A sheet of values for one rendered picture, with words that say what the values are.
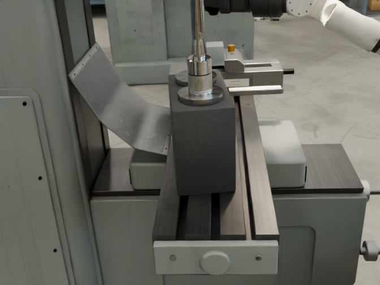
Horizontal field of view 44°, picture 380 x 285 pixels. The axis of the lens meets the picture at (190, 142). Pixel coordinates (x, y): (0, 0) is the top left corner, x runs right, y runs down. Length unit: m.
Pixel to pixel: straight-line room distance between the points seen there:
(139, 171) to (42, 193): 0.27
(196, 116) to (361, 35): 0.51
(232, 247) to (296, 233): 0.61
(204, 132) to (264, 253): 0.25
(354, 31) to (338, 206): 0.49
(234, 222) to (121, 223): 0.61
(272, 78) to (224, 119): 0.59
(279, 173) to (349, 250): 0.34
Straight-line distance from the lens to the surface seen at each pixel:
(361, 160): 3.09
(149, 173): 1.34
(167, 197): 0.97
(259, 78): 1.46
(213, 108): 0.89
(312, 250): 1.50
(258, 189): 0.99
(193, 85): 0.91
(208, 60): 0.90
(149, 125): 1.42
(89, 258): 1.50
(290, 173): 1.34
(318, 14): 1.30
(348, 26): 1.23
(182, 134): 0.90
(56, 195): 1.36
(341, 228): 1.46
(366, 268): 2.27
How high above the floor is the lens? 1.46
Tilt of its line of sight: 27 degrees down
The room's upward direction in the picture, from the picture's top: 3 degrees counter-clockwise
